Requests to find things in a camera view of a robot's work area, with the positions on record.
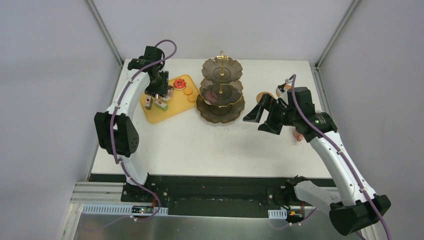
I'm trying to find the white glazed donut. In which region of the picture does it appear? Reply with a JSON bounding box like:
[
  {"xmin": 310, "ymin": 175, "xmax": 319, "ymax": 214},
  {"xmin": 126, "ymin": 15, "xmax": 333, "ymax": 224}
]
[{"xmin": 161, "ymin": 85, "xmax": 174, "ymax": 102}]

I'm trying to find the three tier dark cake stand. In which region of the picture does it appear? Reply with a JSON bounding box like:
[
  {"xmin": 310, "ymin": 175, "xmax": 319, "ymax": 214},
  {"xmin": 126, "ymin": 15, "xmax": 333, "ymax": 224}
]
[{"xmin": 195, "ymin": 50, "xmax": 245, "ymax": 124}]

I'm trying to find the pink frosted donut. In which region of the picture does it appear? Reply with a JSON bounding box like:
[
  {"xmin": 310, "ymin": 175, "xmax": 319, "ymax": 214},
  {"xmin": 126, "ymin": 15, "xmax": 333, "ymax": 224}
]
[{"xmin": 204, "ymin": 92, "xmax": 230, "ymax": 105}]

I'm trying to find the green layered cake piece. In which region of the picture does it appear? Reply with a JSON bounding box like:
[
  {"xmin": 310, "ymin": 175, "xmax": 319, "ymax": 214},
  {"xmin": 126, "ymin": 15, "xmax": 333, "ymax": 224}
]
[{"xmin": 154, "ymin": 99, "xmax": 169, "ymax": 112}]

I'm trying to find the black mounting base plate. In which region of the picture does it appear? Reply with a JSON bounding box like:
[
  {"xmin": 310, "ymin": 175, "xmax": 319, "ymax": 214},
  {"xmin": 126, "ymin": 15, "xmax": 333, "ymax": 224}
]
[{"xmin": 120, "ymin": 174, "xmax": 339, "ymax": 220}]

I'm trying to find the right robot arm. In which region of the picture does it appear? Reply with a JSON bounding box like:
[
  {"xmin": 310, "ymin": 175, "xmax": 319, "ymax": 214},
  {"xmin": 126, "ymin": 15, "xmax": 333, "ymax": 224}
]
[{"xmin": 243, "ymin": 87, "xmax": 391, "ymax": 236}]

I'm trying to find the woven round coaster right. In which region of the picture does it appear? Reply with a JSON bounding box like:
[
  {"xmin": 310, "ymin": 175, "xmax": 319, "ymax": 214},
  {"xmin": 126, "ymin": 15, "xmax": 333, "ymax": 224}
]
[{"xmin": 275, "ymin": 84, "xmax": 292, "ymax": 98}]

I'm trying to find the woven round coaster left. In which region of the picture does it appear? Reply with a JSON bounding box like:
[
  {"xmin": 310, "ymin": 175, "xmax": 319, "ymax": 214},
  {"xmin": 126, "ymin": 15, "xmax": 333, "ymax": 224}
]
[{"xmin": 255, "ymin": 91, "xmax": 276, "ymax": 104}]

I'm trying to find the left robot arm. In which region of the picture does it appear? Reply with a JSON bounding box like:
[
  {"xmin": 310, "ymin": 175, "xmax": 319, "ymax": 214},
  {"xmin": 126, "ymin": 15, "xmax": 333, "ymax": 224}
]
[{"xmin": 94, "ymin": 46, "xmax": 169, "ymax": 203}]

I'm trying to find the left aluminium frame post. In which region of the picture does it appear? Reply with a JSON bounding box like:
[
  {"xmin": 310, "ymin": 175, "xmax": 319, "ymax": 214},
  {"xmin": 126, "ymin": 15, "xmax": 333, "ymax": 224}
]
[{"xmin": 84, "ymin": 0, "xmax": 124, "ymax": 68}]

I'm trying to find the orange macaron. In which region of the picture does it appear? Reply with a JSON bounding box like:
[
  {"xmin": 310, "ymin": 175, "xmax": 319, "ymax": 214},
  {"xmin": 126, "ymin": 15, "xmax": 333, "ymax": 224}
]
[
  {"xmin": 187, "ymin": 94, "xmax": 197, "ymax": 103},
  {"xmin": 183, "ymin": 86, "xmax": 193, "ymax": 96}
]

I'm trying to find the woven round coaster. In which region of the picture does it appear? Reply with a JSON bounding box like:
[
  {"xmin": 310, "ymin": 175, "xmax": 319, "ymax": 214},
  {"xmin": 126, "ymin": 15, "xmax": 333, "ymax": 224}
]
[
  {"xmin": 255, "ymin": 91, "xmax": 276, "ymax": 104},
  {"xmin": 275, "ymin": 84, "xmax": 292, "ymax": 98}
]

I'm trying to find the orange ceramic cup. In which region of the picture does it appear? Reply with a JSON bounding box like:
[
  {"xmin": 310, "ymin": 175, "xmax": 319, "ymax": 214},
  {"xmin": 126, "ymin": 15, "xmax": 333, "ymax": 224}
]
[{"xmin": 293, "ymin": 130, "xmax": 304, "ymax": 142}]

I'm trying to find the aluminium frame post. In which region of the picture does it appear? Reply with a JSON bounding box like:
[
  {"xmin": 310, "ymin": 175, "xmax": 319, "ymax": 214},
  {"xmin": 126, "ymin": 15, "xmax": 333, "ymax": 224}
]
[
  {"xmin": 84, "ymin": 0, "xmax": 124, "ymax": 68},
  {"xmin": 314, "ymin": 0, "xmax": 363, "ymax": 71}
]

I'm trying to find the right aluminium frame post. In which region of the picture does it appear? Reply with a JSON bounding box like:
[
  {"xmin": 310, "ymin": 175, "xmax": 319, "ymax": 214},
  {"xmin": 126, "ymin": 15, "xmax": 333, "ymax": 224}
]
[{"xmin": 314, "ymin": 0, "xmax": 363, "ymax": 71}]

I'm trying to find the red strawberry tart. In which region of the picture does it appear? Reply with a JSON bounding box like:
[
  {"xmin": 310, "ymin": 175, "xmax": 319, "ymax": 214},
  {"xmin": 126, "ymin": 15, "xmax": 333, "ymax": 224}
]
[{"xmin": 173, "ymin": 78, "xmax": 187, "ymax": 91}]

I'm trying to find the orange macaron lower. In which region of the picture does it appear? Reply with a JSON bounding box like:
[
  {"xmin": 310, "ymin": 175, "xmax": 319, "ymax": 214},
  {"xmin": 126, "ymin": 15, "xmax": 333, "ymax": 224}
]
[{"xmin": 187, "ymin": 94, "xmax": 197, "ymax": 103}]

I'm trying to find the yellow serving tray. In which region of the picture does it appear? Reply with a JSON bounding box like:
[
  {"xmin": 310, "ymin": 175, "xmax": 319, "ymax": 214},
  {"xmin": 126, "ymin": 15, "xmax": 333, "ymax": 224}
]
[{"xmin": 139, "ymin": 74, "xmax": 200, "ymax": 124}]

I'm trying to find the orange macaron upper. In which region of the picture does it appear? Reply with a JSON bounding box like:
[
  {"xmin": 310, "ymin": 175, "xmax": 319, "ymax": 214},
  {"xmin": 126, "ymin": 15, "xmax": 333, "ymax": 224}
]
[{"xmin": 183, "ymin": 86, "xmax": 193, "ymax": 96}]

